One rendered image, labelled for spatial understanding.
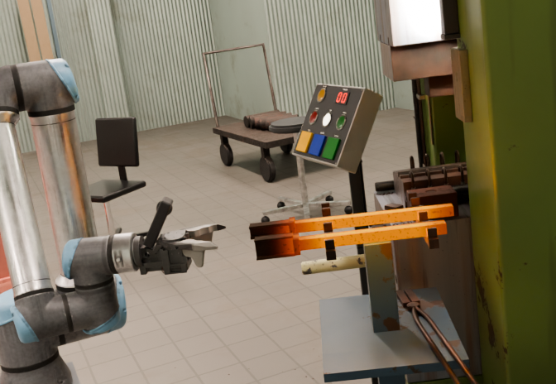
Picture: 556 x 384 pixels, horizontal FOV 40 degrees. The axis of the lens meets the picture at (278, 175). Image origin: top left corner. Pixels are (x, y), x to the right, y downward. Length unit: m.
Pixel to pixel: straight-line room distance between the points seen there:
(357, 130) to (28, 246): 1.20
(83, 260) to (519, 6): 1.09
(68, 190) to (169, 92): 8.77
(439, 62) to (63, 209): 1.05
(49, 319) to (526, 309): 1.08
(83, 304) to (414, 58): 1.04
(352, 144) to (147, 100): 8.22
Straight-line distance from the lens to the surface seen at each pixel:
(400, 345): 1.74
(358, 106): 2.58
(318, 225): 1.72
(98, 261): 1.79
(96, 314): 1.84
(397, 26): 2.03
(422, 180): 2.15
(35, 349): 2.11
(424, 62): 2.10
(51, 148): 2.00
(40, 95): 1.98
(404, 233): 1.61
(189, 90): 10.82
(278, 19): 9.05
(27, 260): 1.85
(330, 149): 2.62
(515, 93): 1.74
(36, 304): 1.83
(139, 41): 10.63
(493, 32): 1.71
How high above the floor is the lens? 1.53
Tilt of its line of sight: 13 degrees down
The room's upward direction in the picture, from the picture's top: 8 degrees counter-clockwise
